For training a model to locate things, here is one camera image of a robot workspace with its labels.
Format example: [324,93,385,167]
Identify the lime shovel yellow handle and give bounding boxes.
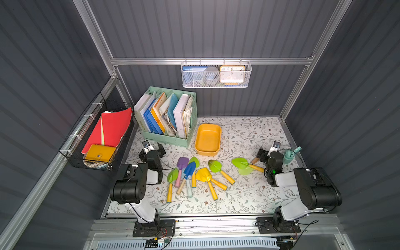
[189,156,201,189]

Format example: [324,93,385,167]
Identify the blue folders in organizer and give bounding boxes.
[144,100,163,135]

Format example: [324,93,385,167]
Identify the grey tape roll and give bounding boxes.
[203,66,220,86]

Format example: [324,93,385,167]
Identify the purple shovel pink handle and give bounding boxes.
[175,157,189,187]

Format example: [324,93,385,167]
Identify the blue box in basket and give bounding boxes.
[181,66,207,88]

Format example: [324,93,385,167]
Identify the white books in organizer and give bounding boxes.
[174,94,190,139]

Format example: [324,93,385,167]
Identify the teal spray bottle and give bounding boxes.
[283,146,302,165]

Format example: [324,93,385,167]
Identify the yellow plastic storage box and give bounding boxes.
[195,124,222,157]

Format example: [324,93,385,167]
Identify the red folder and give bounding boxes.
[81,108,132,154]

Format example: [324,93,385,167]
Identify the yellow wallet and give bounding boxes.
[84,144,116,162]

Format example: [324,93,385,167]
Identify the white wire hanging basket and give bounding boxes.
[181,60,253,89]

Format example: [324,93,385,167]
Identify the white orange alarm clock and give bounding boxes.
[220,65,246,84]

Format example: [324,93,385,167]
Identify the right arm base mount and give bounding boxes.
[255,216,301,234]

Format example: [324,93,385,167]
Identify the blue shovel wooden handle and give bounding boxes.
[177,161,196,198]

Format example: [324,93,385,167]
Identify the light green shovel wooden handle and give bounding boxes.
[238,157,259,176]

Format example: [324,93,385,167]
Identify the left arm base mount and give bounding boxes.
[132,219,176,238]

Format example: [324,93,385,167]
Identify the green file organizer box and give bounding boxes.
[134,86,198,148]

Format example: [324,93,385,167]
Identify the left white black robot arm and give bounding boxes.
[109,140,166,227]

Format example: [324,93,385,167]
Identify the black wire side basket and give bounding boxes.
[59,95,134,171]

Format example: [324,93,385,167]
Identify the green shovel yellow handle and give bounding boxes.
[231,157,265,172]
[208,160,235,185]
[167,168,179,203]

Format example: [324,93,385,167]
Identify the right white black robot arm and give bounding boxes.
[256,141,342,231]

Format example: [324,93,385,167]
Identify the yellow shovel long handle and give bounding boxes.
[196,168,218,200]

